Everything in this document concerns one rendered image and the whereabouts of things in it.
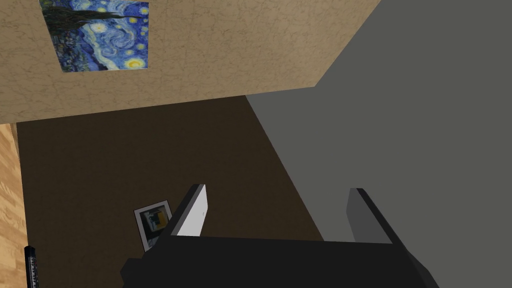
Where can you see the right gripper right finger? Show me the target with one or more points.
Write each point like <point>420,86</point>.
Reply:
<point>366,220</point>

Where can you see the small white framed picture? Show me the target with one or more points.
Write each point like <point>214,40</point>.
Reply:
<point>153,224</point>

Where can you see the blue starry night painting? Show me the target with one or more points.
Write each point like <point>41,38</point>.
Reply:
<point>100,36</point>

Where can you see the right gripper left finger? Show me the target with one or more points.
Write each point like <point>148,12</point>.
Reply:
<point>194,214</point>

